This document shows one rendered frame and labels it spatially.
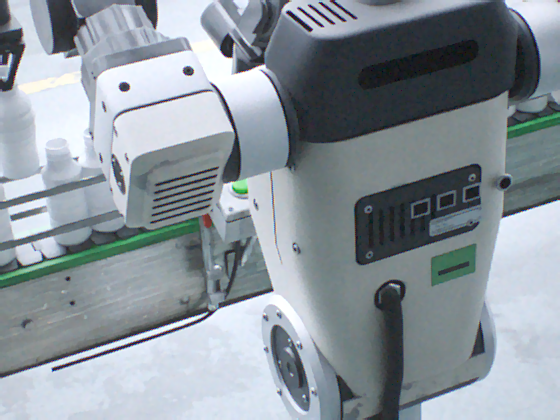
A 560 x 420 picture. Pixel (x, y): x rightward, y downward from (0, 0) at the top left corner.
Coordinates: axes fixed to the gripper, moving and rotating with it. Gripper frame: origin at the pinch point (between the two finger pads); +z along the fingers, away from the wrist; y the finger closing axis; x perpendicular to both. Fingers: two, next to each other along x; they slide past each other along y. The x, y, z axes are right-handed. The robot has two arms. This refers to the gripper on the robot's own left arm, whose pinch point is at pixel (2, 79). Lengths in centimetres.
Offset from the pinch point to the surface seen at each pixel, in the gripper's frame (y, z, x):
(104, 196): 3.1, 21.1, 10.9
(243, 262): 8.2, 36.9, 30.2
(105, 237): 3.6, 27.9, 10.0
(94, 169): 2.9, 16.3, 10.2
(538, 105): 4, 27, 88
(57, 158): 2.6, 13.0, 5.1
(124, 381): -81, 128, 28
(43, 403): -82, 128, 7
